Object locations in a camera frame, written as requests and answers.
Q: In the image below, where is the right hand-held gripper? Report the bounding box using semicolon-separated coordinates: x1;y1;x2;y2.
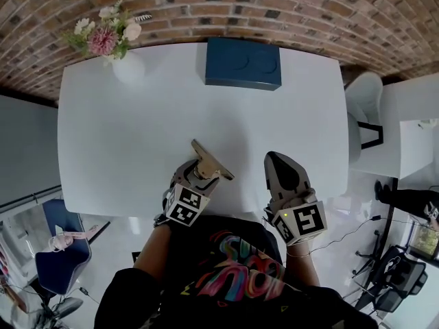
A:
263;151;327;247

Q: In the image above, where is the person's left forearm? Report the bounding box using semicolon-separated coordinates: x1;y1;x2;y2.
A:
134;217;173;274

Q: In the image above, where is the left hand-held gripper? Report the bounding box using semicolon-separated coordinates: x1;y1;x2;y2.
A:
162;160;221;227

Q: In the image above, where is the white chair with black legs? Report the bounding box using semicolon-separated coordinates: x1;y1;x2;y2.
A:
344;71;384;167

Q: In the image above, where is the black printed t-shirt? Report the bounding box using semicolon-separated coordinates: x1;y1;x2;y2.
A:
98;213;380;329

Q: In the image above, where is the dark wrist band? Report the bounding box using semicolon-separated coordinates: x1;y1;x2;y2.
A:
152;212;171;228

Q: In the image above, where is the white side table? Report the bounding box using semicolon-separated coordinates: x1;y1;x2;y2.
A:
350;73;439;181

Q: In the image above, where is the person's right forearm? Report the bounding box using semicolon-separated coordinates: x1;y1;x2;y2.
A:
283;241;322;288

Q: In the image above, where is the white vase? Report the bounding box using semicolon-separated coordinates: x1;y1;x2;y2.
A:
110;49;146;84

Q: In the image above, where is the pink and white flower bouquet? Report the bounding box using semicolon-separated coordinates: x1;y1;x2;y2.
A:
60;0;152;61

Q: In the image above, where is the black floor cable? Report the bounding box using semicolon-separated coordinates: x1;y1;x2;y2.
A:
308;216;418;254

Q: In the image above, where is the dark blue box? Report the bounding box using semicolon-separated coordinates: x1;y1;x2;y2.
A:
204;36;283;93

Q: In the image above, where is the pink ribbon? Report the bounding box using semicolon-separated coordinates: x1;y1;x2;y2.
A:
47;223;99;253

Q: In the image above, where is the black office chair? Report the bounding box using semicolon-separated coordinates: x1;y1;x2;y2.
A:
352;244;429;314

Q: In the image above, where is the blue upholstered chair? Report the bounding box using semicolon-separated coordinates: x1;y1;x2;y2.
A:
34;198;94;298

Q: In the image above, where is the black rail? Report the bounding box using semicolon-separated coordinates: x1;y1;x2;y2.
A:
0;184;63;209

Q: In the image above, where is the brass T-shaped metal object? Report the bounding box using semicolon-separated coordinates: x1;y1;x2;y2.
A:
190;138;236;182

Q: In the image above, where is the person's right hand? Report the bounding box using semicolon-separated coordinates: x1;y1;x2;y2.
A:
276;186;317;212

